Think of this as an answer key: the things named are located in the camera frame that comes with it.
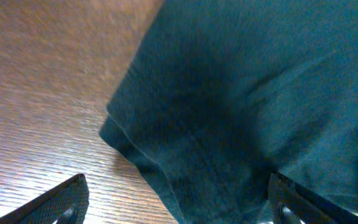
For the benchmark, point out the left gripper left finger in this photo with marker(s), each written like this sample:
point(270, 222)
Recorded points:
point(66, 203)

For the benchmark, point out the dark green t-shirt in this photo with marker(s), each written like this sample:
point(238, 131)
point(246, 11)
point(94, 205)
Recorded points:
point(220, 94)

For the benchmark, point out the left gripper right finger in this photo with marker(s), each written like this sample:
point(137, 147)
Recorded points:
point(291, 203)

